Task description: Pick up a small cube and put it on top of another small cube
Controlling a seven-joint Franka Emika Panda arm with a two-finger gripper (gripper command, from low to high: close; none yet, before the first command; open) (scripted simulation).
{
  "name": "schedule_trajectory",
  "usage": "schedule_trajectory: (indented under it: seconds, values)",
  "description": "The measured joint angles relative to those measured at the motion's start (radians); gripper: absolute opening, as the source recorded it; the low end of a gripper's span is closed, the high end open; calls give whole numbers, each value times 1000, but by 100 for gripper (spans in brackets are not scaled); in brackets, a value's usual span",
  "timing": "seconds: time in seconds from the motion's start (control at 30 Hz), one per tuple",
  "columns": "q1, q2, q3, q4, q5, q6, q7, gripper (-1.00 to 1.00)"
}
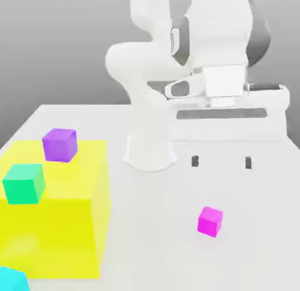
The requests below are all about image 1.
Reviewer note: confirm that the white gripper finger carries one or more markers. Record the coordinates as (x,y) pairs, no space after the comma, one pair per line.
(194,160)
(249,162)

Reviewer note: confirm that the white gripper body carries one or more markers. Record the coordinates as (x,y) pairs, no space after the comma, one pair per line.
(222,129)

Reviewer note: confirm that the large yellow box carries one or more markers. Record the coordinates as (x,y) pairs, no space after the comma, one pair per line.
(58,237)

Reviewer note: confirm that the small magenta cube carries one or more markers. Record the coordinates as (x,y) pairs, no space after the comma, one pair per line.
(208,223)

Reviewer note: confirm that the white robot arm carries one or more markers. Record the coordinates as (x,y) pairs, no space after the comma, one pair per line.
(150,61)

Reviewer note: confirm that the small green cube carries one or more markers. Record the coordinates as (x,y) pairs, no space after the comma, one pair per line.
(21,187)

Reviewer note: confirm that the small purple cube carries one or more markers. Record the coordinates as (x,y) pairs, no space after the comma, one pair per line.
(58,147)

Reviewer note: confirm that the small cyan cube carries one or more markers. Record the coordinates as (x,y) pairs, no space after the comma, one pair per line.
(11,280)

